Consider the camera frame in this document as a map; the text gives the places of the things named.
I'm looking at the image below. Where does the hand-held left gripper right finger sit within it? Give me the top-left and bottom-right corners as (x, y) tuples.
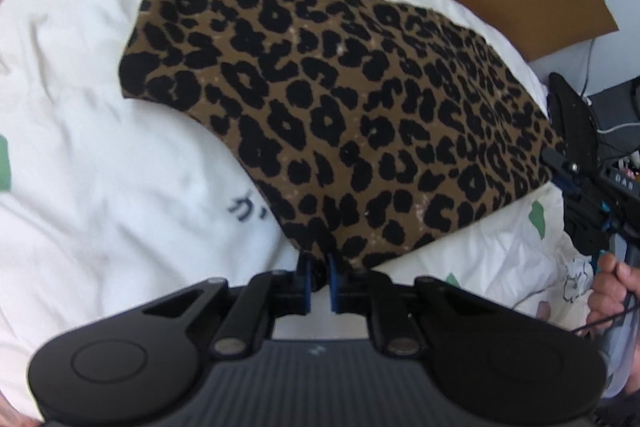
(326, 253), (493, 358)

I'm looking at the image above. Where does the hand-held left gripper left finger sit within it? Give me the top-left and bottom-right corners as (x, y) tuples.
(140, 252), (317, 358)

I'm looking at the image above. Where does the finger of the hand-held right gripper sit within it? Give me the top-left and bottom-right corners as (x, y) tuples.
(542, 148), (586, 192)

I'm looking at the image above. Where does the leopard print garment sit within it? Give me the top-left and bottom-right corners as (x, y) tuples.
(117, 0), (568, 270)

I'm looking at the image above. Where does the person's right hand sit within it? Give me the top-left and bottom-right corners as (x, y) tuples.
(587, 252), (640, 333)

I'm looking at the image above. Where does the black folded garment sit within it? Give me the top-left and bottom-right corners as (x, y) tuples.
(547, 72), (603, 253)

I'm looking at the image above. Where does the cream printed blanket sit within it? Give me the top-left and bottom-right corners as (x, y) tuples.
(0, 0), (601, 423)

